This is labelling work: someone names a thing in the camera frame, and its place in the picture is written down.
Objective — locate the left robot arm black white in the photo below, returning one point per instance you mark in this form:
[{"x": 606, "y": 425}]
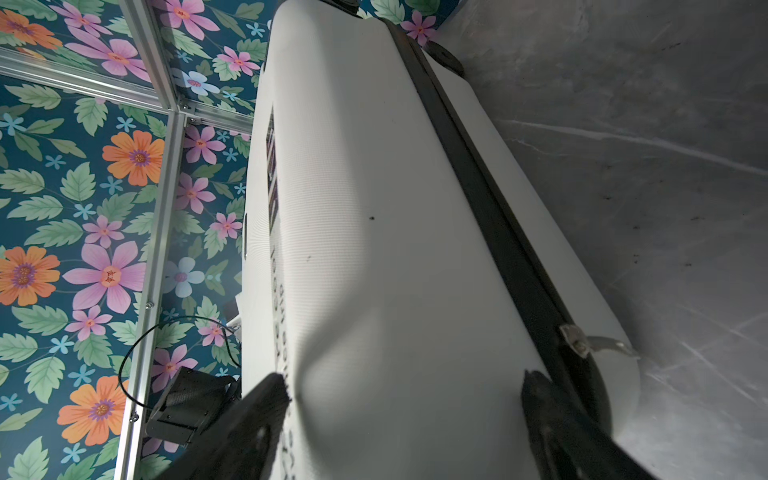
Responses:
[{"x": 191, "y": 403}]

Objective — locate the aluminium frame bar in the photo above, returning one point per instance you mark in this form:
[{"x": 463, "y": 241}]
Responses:
[{"x": 124, "y": 152}]

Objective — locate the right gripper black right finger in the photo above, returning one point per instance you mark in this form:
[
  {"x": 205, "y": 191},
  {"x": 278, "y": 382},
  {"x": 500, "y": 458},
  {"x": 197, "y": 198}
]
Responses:
[{"x": 565, "y": 443}]

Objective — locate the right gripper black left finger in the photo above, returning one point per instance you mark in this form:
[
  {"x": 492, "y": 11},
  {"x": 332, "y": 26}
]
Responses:
[{"x": 243, "y": 442}]

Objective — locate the white black suitcase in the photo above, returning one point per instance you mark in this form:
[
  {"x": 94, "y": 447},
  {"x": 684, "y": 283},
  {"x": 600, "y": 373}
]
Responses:
[{"x": 399, "y": 269}]

